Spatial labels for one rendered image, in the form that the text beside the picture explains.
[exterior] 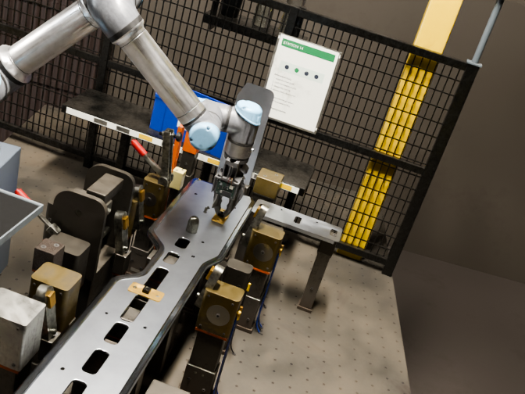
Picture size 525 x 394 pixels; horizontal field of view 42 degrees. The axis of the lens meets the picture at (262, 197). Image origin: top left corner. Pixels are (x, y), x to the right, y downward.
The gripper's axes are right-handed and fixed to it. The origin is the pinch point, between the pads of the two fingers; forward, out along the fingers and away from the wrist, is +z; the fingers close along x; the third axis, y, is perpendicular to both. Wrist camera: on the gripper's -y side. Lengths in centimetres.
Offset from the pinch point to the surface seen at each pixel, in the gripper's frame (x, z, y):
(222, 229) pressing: 2.4, 2.3, 6.2
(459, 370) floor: 117, 103, -113
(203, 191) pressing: -9.5, 2.4, -11.8
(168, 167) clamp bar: -18.7, -8.4, 1.6
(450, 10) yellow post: 45, -66, -58
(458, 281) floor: 118, 103, -202
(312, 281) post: 32.5, 20.4, -13.1
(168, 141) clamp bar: -20.4, -16.6, 1.8
